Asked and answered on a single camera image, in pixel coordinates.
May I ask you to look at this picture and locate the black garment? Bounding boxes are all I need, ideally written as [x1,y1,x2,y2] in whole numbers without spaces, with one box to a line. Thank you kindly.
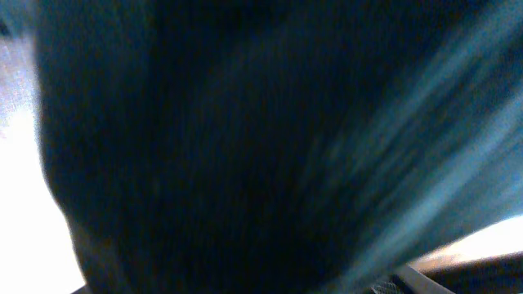
[1,0,522,293]

